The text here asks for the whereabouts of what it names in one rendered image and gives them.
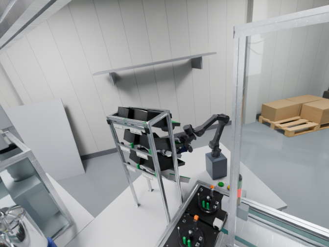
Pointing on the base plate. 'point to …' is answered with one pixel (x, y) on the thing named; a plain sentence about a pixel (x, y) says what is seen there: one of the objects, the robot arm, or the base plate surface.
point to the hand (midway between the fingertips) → (177, 149)
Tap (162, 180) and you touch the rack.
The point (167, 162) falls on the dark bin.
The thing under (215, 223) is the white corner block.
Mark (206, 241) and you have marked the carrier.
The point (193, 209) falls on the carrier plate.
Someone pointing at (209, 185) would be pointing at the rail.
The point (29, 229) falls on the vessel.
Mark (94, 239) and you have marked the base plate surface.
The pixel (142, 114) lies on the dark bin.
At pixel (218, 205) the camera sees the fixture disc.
